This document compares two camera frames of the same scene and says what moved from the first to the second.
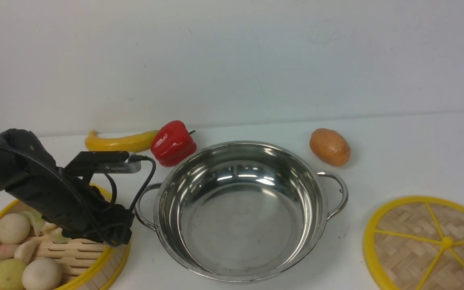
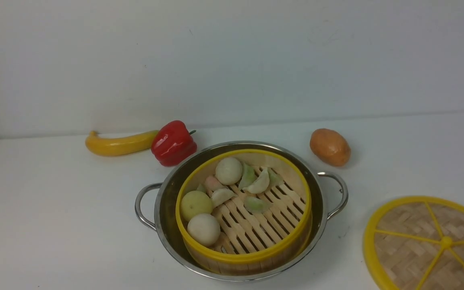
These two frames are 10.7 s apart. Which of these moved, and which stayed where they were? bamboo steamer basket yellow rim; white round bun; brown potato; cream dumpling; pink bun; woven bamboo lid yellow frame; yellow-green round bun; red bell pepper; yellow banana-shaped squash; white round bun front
Moved: bamboo steamer basket yellow rim; white round bun; white round bun front; pink bun; cream dumpling; yellow-green round bun
Stayed: yellow banana-shaped squash; red bell pepper; brown potato; woven bamboo lid yellow frame
